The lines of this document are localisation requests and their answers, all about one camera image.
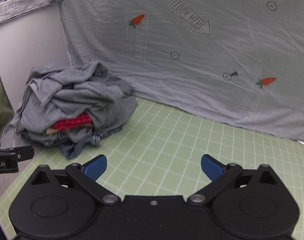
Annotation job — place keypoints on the beige garment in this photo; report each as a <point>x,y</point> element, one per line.
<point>51,130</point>

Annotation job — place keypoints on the dark blue denim garment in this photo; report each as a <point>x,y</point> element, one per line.
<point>71,149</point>

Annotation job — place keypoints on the grey sweatpants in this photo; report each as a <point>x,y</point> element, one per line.
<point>55,92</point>

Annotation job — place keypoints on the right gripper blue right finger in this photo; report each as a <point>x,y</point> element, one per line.
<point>211,167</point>

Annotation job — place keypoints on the green grid cutting mat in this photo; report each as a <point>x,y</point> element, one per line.
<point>159,149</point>

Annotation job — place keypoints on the blue plaid shirt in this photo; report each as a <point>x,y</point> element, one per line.
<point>99,135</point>

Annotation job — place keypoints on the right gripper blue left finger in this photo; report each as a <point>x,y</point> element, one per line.
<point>95,167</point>

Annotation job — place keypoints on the red checked shirt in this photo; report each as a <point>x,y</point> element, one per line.
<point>82,120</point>

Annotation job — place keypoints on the grey printed bed sheet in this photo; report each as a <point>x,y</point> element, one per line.
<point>238,62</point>

